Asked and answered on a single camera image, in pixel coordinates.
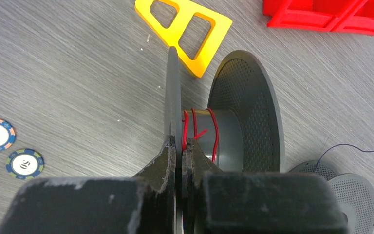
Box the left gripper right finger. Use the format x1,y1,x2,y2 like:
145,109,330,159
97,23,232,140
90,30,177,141
181,138,348,234

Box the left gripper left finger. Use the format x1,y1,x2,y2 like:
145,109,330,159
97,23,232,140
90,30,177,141
0,136,176,234

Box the grey spool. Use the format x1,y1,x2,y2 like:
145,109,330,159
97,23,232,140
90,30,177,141
164,46,286,174
290,160,374,234

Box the thin red wire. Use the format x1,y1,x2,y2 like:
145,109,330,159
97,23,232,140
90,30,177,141
181,107,220,164

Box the thin purple wire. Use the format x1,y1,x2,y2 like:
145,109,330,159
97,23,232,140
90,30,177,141
314,143,374,172

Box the yellow triangular plastic piece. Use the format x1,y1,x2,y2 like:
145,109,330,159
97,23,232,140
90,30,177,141
134,0,232,78

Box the left red bin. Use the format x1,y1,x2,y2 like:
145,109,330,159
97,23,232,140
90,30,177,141
263,0,357,32

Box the red bin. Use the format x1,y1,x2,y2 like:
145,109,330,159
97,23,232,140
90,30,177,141
332,0,374,36
263,0,357,32

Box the right red bin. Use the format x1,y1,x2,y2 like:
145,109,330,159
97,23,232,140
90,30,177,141
332,0,374,36

